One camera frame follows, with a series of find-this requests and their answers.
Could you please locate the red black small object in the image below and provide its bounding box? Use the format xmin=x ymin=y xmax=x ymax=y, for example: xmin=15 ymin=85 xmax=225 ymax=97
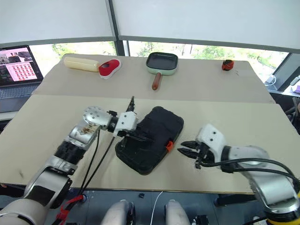
xmin=221 ymin=60 xmax=235 ymax=71

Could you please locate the black boxy object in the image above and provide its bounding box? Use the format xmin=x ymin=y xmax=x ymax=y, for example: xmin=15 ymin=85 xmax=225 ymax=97
xmin=192 ymin=214 xmax=210 ymax=225

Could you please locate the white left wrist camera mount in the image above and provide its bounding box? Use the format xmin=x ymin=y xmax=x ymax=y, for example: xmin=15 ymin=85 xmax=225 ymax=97
xmin=113 ymin=112 xmax=138 ymax=137

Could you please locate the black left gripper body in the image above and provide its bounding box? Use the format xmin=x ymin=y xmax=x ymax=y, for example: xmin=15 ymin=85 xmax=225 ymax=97
xmin=114 ymin=95 xmax=139 ymax=138

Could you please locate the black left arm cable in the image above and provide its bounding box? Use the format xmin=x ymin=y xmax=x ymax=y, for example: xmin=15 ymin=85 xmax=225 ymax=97
xmin=82 ymin=135 xmax=117 ymax=195
xmin=79 ymin=128 xmax=101 ymax=197

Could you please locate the white roller blind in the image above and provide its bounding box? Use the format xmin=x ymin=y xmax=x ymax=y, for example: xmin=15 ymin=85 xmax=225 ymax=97
xmin=112 ymin=0 xmax=300 ymax=50
xmin=0 ymin=0 xmax=117 ymax=45

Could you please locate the red strap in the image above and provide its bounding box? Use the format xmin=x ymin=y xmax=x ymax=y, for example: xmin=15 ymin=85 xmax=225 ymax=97
xmin=57 ymin=195 xmax=87 ymax=220

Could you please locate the red white handheld brush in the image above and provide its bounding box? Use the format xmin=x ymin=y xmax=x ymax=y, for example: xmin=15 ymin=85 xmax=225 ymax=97
xmin=98 ymin=59 xmax=122 ymax=80

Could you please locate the green pan brown handle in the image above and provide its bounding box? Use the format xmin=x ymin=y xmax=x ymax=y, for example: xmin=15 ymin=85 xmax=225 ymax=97
xmin=145 ymin=52 xmax=179 ymax=91

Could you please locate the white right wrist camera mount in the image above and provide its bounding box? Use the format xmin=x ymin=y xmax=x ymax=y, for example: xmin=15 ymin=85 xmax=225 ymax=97
xmin=195 ymin=123 xmax=227 ymax=164

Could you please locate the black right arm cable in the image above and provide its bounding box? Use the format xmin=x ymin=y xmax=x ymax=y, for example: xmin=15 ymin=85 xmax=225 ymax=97
xmin=221 ymin=167 xmax=300 ymax=186
xmin=199 ymin=158 xmax=300 ymax=182

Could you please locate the dark monitor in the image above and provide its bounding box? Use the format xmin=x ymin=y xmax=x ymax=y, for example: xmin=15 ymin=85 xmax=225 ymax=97
xmin=264 ymin=52 xmax=300 ymax=92

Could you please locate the pale rounded leg shape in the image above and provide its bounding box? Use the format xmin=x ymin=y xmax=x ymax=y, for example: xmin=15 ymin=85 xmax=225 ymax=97
xmin=165 ymin=199 xmax=188 ymax=225
xmin=100 ymin=199 xmax=136 ymax=225

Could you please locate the thin white cable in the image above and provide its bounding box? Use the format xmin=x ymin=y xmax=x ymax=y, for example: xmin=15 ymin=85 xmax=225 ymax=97
xmin=151 ymin=191 xmax=164 ymax=225

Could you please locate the cream plastic bottle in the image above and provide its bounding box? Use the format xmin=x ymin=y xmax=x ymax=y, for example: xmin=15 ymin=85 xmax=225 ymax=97
xmin=64 ymin=57 xmax=100 ymax=72

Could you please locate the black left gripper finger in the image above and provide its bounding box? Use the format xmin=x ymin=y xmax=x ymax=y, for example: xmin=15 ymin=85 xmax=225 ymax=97
xmin=121 ymin=131 xmax=153 ymax=143
xmin=135 ymin=127 xmax=154 ymax=139

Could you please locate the black chair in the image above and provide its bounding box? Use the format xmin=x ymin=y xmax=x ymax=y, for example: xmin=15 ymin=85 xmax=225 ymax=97
xmin=269 ymin=92 xmax=300 ymax=135

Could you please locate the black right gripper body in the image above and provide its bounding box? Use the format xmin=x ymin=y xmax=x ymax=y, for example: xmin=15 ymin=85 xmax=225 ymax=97
xmin=193 ymin=140 xmax=216 ymax=169

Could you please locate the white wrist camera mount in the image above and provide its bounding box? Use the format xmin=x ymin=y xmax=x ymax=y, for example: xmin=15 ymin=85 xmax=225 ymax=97
xmin=113 ymin=112 xmax=138 ymax=137
xmin=195 ymin=123 xmax=227 ymax=164

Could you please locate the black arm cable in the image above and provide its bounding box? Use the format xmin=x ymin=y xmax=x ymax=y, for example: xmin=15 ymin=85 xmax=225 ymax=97
xmin=79 ymin=128 xmax=101 ymax=197
xmin=221 ymin=167 xmax=300 ymax=186
xmin=199 ymin=158 xmax=300 ymax=182
xmin=82 ymin=135 xmax=117 ymax=195

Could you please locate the open laptop computer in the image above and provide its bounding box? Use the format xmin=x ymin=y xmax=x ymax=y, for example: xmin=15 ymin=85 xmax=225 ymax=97
xmin=0 ymin=45 xmax=45 ymax=113

